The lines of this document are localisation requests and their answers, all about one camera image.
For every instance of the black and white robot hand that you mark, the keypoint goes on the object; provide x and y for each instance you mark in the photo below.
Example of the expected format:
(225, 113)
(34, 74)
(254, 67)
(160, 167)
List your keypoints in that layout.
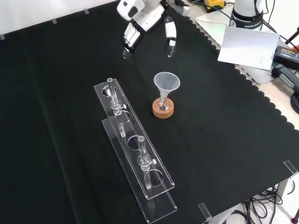
(144, 16)

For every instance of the clear plastic funnel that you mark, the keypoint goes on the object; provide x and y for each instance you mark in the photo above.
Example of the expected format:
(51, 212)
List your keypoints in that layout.
(167, 81)

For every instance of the clear funnel stand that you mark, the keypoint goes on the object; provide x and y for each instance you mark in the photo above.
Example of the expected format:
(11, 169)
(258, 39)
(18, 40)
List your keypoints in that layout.
(123, 142)

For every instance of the yellow stop button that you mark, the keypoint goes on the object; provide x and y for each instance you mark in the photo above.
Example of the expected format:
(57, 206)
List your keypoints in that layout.
(215, 3)

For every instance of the small round-bottom glass flask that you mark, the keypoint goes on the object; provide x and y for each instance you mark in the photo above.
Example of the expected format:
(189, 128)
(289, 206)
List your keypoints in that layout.
(163, 106)

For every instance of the pale board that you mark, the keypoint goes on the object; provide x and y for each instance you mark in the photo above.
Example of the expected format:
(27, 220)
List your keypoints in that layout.
(247, 46)

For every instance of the black bench cloth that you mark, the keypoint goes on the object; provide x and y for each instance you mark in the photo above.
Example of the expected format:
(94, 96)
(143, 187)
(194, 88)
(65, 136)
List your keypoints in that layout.
(210, 140)

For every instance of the black power adapter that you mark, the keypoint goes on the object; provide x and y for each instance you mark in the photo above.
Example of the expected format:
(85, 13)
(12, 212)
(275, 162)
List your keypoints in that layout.
(287, 54)

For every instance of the black tripod leg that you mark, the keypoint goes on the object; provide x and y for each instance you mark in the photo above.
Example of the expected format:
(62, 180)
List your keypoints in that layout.
(293, 37)

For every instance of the clear cloth clamp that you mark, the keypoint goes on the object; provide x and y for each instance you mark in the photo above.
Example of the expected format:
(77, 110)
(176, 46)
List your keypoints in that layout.
(290, 166)
(204, 211)

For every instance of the grey bench leg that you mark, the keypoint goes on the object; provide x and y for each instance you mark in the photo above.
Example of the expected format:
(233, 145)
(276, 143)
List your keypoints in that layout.
(283, 186)

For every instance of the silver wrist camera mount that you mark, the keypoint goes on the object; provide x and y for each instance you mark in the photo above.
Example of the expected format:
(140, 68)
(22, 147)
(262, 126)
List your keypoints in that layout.
(182, 9)

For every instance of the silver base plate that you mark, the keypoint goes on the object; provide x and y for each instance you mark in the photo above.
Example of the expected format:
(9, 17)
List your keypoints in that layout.
(211, 22)

